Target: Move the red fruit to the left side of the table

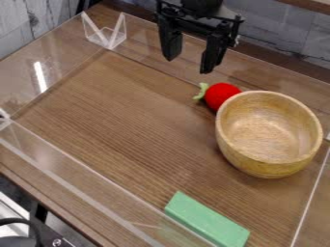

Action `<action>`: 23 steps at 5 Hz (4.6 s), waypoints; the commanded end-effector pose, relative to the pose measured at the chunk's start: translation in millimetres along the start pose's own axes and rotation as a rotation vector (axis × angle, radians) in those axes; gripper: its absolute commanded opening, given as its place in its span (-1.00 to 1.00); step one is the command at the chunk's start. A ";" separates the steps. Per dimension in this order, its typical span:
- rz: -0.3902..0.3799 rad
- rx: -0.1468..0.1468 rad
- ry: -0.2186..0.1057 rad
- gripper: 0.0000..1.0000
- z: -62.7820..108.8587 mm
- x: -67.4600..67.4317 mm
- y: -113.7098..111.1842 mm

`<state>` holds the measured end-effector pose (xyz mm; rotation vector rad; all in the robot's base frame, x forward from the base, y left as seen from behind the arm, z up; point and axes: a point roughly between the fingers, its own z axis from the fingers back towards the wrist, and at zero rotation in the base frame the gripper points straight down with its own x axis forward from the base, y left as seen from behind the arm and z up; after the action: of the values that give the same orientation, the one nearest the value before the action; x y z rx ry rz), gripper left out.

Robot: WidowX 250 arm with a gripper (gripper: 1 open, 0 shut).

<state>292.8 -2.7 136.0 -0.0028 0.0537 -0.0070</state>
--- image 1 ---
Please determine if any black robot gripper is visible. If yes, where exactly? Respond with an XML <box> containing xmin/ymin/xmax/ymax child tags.
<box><xmin>157</xmin><ymin>0</ymin><xmax>245</xmax><ymax>74</ymax></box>

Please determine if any red plush strawberry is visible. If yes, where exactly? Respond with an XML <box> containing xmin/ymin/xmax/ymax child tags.
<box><xmin>194</xmin><ymin>83</ymin><xmax>241</xmax><ymax>111</ymax></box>

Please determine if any light wooden bowl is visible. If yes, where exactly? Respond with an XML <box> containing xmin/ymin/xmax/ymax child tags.
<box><xmin>216</xmin><ymin>91</ymin><xmax>324</xmax><ymax>179</ymax></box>

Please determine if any green rectangular block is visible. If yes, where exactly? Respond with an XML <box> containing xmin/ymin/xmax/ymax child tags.
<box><xmin>165</xmin><ymin>191</ymin><xmax>250</xmax><ymax>247</ymax></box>

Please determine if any clear acrylic corner bracket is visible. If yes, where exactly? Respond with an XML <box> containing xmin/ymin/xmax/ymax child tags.
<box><xmin>82</xmin><ymin>12</ymin><xmax>128</xmax><ymax>50</ymax></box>

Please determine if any clear acrylic front wall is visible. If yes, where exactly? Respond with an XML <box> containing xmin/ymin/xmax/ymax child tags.
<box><xmin>0</xmin><ymin>119</ymin><xmax>214</xmax><ymax>247</ymax></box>

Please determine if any black table leg bracket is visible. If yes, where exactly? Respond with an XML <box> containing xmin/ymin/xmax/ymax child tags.
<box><xmin>30</xmin><ymin>201</ymin><xmax>87</xmax><ymax>247</ymax></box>

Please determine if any black cable bottom left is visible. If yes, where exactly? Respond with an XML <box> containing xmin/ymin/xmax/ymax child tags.
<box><xmin>0</xmin><ymin>217</ymin><xmax>43</xmax><ymax>247</ymax></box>

